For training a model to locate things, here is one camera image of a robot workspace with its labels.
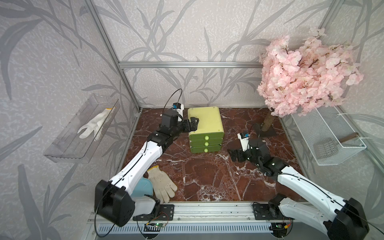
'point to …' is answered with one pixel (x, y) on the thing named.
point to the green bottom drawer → (205, 149)
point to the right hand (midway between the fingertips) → (234, 147)
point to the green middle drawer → (206, 143)
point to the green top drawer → (205, 136)
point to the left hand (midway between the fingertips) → (192, 120)
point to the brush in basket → (328, 147)
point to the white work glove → (163, 186)
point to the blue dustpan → (143, 186)
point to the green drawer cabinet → (210, 119)
